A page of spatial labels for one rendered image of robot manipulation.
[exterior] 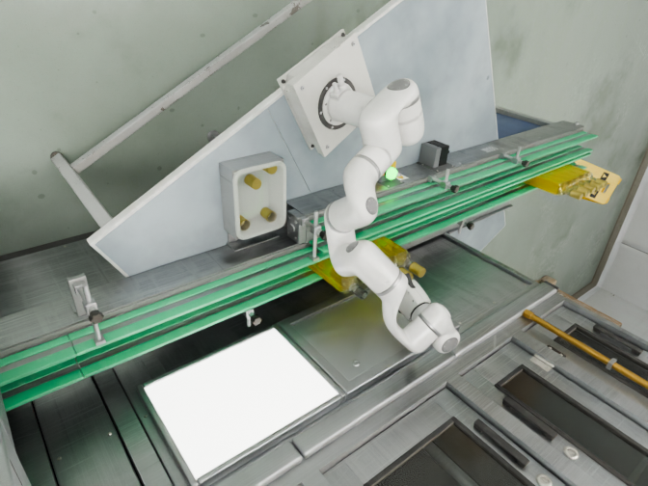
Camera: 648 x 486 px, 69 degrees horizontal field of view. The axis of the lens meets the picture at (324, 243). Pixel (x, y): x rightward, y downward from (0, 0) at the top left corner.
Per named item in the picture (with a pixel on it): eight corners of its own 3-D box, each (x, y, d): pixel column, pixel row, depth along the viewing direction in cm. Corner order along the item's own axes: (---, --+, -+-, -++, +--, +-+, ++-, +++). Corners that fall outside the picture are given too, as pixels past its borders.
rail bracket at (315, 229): (297, 250, 151) (321, 268, 143) (298, 203, 143) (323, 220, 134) (305, 247, 153) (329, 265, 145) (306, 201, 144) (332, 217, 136)
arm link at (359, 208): (341, 163, 122) (308, 199, 116) (370, 147, 111) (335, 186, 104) (374, 202, 126) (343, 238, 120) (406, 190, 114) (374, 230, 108)
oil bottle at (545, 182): (519, 181, 226) (576, 203, 207) (522, 170, 223) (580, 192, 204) (526, 178, 229) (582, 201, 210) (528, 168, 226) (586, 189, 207)
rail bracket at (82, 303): (70, 308, 123) (95, 360, 108) (54, 253, 114) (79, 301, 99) (90, 301, 125) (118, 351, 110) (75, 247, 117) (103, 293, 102)
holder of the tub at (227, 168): (225, 244, 149) (236, 255, 144) (218, 162, 135) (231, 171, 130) (271, 229, 158) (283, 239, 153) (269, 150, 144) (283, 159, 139)
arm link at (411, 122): (367, 141, 135) (411, 155, 125) (357, 100, 126) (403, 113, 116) (390, 121, 139) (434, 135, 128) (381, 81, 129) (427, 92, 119)
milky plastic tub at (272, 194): (224, 229, 146) (237, 242, 140) (218, 162, 134) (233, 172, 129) (271, 215, 155) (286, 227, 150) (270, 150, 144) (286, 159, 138)
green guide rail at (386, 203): (310, 223, 149) (325, 233, 144) (310, 220, 149) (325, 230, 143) (581, 132, 244) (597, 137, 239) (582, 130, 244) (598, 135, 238)
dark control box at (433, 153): (417, 161, 191) (433, 168, 186) (419, 142, 187) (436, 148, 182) (430, 157, 196) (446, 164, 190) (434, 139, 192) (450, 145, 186)
